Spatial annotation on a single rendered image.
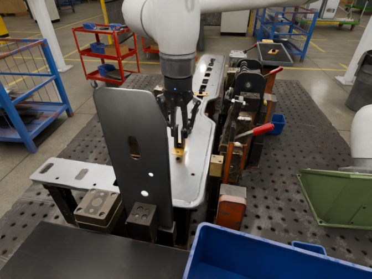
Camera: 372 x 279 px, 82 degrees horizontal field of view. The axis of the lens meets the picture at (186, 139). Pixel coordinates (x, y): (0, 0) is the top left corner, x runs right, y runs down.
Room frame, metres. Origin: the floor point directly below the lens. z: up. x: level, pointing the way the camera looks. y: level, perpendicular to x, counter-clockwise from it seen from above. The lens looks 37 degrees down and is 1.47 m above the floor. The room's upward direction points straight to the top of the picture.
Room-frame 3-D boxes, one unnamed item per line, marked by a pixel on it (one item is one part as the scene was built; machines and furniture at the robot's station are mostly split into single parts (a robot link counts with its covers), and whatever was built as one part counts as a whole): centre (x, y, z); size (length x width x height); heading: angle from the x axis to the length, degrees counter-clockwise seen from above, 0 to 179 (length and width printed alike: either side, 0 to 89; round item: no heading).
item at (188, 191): (1.03, -0.07, 1.00); 1.38 x 0.22 x 0.02; 168
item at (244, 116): (0.68, -0.20, 0.88); 0.11 x 0.09 x 0.37; 78
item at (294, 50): (5.36, -2.19, 0.47); 1.20 x 0.80 x 0.95; 175
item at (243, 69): (0.87, -0.25, 0.94); 0.18 x 0.13 x 0.49; 168
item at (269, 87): (1.16, -0.45, 0.92); 0.10 x 0.08 x 0.45; 168
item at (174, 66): (0.55, 0.02, 1.30); 0.09 x 0.09 x 0.06
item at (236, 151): (0.52, -0.14, 0.88); 0.07 x 0.06 x 0.35; 78
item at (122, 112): (0.29, 0.09, 1.17); 0.12 x 0.01 x 0.34; 78
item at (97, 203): (0.31, 0.20, 0.88); 0.08 x 0.08 x 0.36; 78
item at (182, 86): (0.55, 0.02, 1.22); 0.08 x 0.07 x 0.09; 78
